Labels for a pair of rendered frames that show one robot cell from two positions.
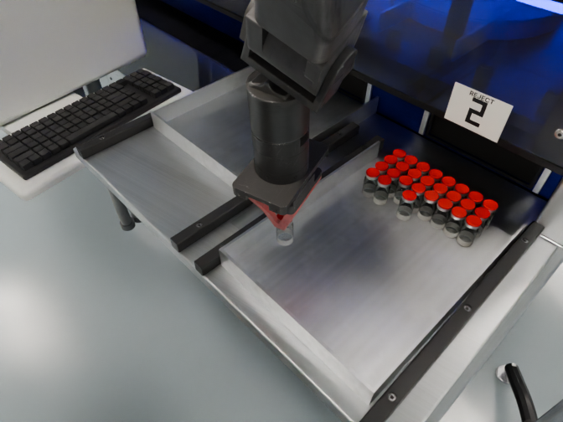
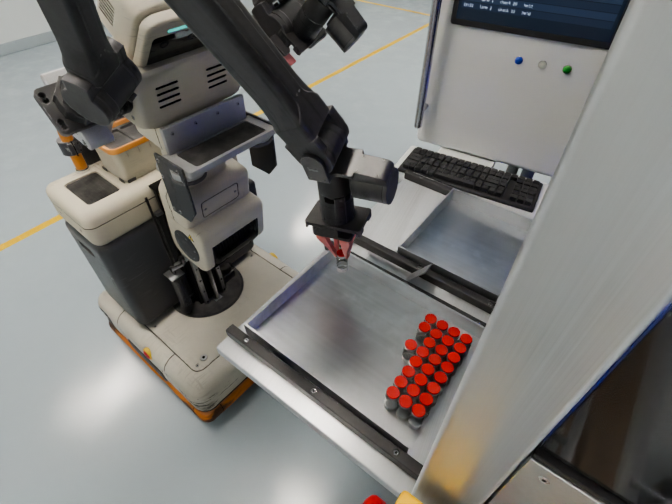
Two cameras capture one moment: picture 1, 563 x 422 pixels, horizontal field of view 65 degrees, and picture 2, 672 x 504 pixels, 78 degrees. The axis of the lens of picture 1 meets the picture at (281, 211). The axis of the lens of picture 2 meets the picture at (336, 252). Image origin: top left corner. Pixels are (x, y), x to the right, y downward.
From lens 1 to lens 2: 0.62 m
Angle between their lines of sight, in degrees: 54
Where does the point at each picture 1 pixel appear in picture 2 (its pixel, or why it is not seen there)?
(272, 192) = (315, 214)
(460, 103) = not seen: hidden behind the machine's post
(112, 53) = (540, 159)
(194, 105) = (485, 212)
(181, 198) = (384, 227)
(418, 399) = (250, 361)
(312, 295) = (317, 302)
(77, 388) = not seen: hidden behind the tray
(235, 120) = (480, 238)
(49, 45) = (499, 124)
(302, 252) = (352, 294)
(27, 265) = not seen: hidden behind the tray
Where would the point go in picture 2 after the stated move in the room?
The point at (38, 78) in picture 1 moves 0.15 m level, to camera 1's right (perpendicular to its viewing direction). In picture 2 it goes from (477, 137) to (498, 164)
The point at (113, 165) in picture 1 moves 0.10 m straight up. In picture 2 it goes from (404, 191) to (408, 157)
